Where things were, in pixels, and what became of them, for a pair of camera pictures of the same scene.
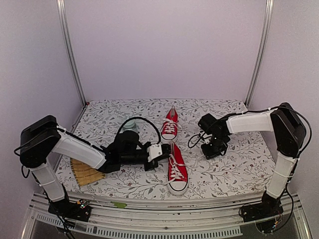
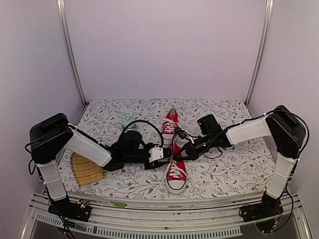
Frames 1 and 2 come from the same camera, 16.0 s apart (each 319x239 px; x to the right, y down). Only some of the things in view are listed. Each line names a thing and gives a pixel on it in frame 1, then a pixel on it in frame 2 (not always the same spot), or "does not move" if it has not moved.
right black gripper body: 217,146 to 194,153
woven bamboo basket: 84,174 does not move
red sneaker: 177,183 does not move
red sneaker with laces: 171,125 does not move
